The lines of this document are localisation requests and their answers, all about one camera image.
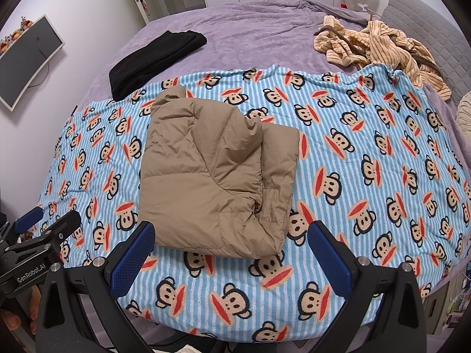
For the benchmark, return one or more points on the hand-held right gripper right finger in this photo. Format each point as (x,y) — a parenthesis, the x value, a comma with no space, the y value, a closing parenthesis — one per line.
(327,258)

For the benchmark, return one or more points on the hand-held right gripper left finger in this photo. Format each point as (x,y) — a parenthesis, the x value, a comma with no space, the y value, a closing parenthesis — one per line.
(138,254)

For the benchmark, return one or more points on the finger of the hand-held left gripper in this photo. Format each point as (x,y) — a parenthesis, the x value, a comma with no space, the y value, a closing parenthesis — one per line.
(29,217)
(62,222)

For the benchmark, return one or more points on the beige puffer jacket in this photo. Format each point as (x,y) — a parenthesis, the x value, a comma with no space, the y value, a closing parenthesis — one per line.
(206,176)

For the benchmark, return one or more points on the person's left hand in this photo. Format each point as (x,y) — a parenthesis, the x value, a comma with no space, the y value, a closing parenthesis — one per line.
(34,301)

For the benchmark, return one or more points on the blue striped monkey print blanket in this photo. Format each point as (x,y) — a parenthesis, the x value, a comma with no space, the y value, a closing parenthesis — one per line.
(368,154)

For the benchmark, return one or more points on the cluttered bedside box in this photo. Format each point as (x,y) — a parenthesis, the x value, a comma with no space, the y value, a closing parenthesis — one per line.
(438,301)

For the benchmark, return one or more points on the row of small figurines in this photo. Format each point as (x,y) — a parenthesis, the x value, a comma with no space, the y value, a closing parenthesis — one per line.
(16,35)

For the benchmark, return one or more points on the black folded garment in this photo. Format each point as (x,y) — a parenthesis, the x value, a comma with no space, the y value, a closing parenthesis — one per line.
(154,59)

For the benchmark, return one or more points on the cream knitted pillow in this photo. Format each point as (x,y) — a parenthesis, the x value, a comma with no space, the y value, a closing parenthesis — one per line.
(465,114)

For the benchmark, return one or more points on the beige striped fleece garment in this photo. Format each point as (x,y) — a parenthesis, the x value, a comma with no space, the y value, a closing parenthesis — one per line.
(346,44)

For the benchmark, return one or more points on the purple fleece bed blanket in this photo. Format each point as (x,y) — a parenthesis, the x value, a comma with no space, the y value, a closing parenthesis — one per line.
(265,33)

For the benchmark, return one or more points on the grey padded headboard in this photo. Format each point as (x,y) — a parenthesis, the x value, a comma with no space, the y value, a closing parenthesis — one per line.
(434,36)

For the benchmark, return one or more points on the white plastic clip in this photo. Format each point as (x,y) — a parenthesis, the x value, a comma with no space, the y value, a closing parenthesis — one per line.
(360,6)

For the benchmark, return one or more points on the wall-mounted flat screen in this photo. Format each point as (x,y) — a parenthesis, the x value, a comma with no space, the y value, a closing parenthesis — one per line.
(25,59)

